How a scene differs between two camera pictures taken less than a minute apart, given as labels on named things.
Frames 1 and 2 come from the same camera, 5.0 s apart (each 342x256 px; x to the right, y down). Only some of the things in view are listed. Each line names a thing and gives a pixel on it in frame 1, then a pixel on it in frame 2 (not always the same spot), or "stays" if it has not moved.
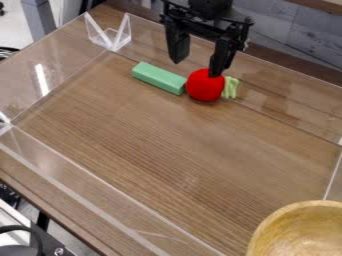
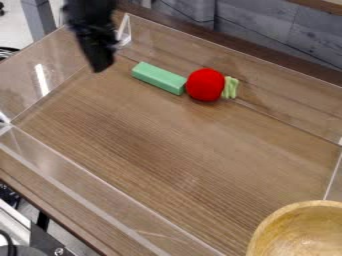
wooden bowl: [302, 229] stays
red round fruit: [202, 87] stays
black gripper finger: [226, 48] to [90, 18]
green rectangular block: [159, 77] stays
